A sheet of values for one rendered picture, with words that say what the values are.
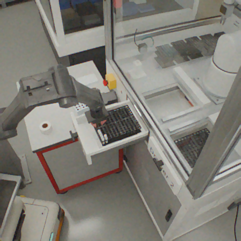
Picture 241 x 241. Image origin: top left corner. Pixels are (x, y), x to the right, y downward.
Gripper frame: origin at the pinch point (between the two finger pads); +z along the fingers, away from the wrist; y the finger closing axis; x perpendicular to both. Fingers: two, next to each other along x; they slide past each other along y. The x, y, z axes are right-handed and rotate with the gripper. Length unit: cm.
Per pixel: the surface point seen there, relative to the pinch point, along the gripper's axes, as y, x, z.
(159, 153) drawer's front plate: -21.6, 24.6, 3.9
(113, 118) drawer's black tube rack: -9.8, -5.7, 7.5
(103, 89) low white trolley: -16, -42, 24
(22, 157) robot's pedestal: 62, -57, 96
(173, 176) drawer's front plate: -21.8, 37.9, 3.2
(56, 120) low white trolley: 19.4, -27.4, 21.4
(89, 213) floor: 22, 12, 95
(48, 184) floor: 46, -24, 96
